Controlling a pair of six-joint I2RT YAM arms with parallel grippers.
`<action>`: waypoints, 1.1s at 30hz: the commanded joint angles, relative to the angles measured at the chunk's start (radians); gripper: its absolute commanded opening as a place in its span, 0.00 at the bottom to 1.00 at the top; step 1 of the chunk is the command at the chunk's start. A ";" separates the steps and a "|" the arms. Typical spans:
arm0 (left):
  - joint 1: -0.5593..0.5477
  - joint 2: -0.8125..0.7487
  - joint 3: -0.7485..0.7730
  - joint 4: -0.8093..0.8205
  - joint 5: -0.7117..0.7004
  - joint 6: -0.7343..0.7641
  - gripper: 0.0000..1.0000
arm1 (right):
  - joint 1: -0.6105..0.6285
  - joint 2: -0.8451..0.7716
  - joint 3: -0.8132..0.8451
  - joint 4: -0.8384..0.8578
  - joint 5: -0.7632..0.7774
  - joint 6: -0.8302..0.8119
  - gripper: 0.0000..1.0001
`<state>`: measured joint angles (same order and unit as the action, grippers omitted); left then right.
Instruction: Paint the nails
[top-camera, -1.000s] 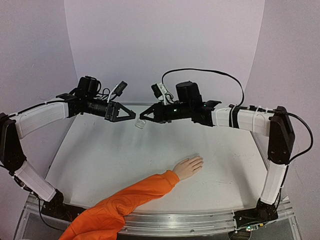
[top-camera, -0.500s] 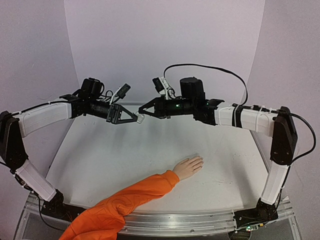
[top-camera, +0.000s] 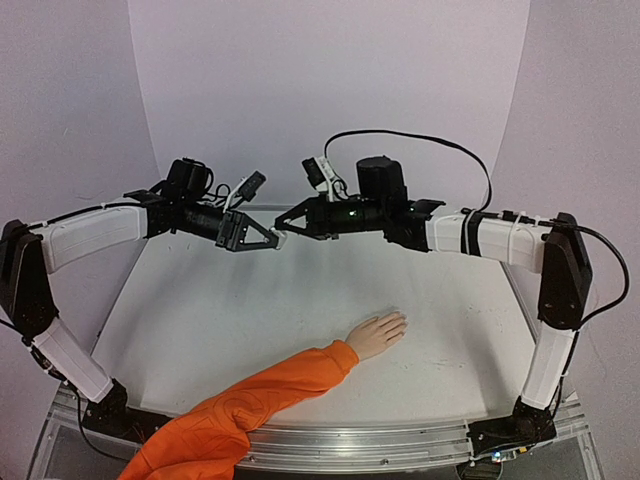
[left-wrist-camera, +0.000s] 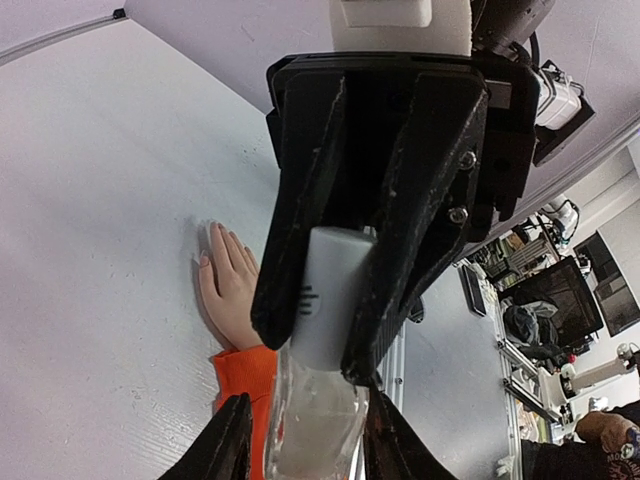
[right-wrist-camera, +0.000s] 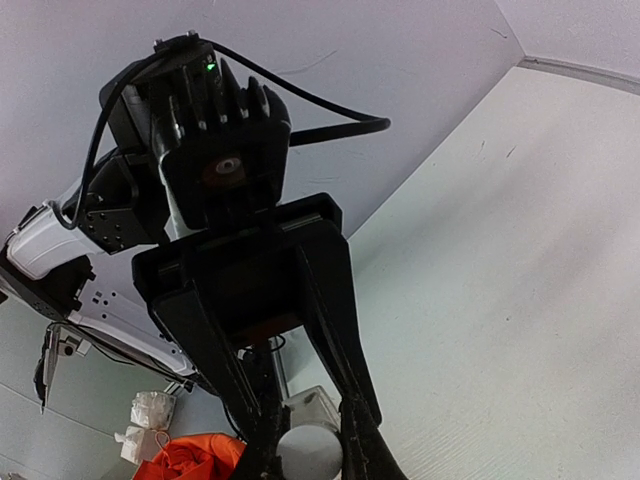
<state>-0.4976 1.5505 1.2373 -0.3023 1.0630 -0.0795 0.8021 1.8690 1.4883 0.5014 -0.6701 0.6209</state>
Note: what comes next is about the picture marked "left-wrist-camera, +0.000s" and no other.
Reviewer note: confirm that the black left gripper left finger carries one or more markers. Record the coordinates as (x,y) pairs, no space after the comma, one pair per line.
(223,448)

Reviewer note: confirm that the person in black shirt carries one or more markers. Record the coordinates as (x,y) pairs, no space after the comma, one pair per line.
(596,455)

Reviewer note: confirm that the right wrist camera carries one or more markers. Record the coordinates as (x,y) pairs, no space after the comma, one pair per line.
(563,112)

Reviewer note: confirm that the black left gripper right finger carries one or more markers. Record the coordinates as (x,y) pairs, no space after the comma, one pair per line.
(392,449)

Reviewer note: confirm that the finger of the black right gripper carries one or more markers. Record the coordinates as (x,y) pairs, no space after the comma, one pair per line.
(307,132)
(427,197)

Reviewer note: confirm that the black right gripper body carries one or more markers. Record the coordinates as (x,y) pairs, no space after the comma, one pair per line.
(363,138)

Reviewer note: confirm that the mannequin hand with long nails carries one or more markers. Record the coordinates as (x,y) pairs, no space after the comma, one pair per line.
(227,276)

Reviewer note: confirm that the aluminium back edge strip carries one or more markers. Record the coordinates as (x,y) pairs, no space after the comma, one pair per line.
(30,46)

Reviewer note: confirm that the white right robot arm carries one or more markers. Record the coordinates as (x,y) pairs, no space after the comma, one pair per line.
(455,28)

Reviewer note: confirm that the clear nail polish bottle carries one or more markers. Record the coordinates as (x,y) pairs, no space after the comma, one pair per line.
(316,421)

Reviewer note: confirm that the white nail polish cap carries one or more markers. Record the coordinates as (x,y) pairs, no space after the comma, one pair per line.
(334,276)

